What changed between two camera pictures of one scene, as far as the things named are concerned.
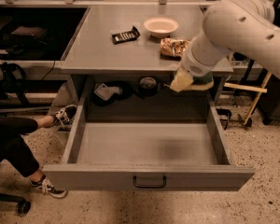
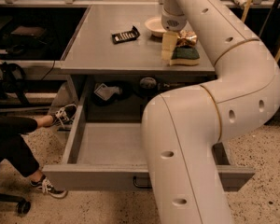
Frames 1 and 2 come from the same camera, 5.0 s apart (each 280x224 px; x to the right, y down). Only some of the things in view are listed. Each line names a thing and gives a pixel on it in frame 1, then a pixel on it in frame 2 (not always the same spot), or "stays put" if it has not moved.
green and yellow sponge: x=204 y=82 -> x=185 y=55
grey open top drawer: x=147 y=156 stays put
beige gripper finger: x=181 y=80 -> x=169 y=42
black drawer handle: x=149 y=186 stays put
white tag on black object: x=105 y=91 stays put
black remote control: x=125 y=36 stays put
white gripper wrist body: x=193 y=66 -> x=173 y=22
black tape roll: x=147 y=86 stays put
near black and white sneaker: x=45 y=186 stays put
